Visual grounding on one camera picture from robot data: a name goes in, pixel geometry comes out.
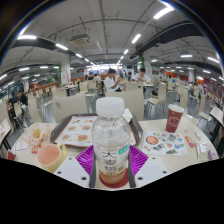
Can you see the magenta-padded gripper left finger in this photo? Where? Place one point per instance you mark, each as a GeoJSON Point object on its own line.
{"type": "Point", "coordinates": [71, 169]}

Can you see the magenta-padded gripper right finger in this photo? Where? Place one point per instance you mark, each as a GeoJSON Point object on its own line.
{"type": "Point", "coordinates": [151, 169]}

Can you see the clear bottle with white cap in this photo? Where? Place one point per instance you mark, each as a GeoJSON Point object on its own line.
{"type": "Point", "coordinates": [110, 133]}

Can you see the yellow mug with pink inside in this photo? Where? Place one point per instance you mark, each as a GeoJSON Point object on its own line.
{"type": "Point", "coordinates": [48, 155]}

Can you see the colourful sticker sheet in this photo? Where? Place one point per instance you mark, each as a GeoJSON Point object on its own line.
{"type": "Point", "coordinates": [165, 143]}

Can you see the printed paper tray liner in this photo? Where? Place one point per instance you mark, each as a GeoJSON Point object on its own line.
{"type": "Point", "coordinates": [76, 131]}

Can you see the dark brown food tray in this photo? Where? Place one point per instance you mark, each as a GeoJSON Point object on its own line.
{"type": "Point", "coordinates": [56, 131]}

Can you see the flat round red coaster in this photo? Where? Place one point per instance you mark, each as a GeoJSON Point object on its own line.
{"type": "Point", "coordinates": [113, 185]}

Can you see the small red sauce packet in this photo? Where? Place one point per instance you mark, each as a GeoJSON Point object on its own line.
{"type": "Point", "coordinates": [190, 141]}

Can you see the red paper cup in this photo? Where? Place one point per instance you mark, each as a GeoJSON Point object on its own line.
{"type": "Point", "coordinates": [174, 120]}

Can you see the clear plastic packet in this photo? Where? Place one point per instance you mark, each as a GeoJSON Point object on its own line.
{"type": "Point", "coordinates": [202, 150]}

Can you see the white card with red print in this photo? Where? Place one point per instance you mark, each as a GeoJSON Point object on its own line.
{"type": "Point", "coordinates": [20, 146]}

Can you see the crumpled white napkin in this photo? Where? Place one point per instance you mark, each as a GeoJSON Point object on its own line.
{"type": "Point", "coordinates": [127, 115]}

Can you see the beige chair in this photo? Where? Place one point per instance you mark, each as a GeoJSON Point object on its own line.
{"type": "Point", "coordinates": [130, 100]}
{"type": "Point", "coordinates": [70, 107]}

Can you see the red paper packet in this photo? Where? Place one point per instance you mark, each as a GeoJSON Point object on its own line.
{"type": "Point", "coordinates": [10, 155]}

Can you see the beige dining chairs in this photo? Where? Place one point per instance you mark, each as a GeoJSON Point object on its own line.
{"type": "Point", "coordinates": [162, 91]}

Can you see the white table with black edge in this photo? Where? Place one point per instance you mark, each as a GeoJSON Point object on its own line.
{"type": "Point", "coordinates": [3, 130]}

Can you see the person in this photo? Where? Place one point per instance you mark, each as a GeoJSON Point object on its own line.
{"type": "Point", "coordinates": [111, 82]}
{"type": "Point", "coordinates": [13, 100]}
{"type": "Point", "coordinates": [142, 77]}
{"type": "Point", "coordinates": [22, 97]}

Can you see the ceiling air conditioner unit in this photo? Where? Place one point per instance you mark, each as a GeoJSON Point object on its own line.
{"type": "Point", "coordinates": [80, 40]}

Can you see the ceiling strip lights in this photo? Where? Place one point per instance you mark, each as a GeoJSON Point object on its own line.
{"type": "Point", "coordinates": [163, 12]}

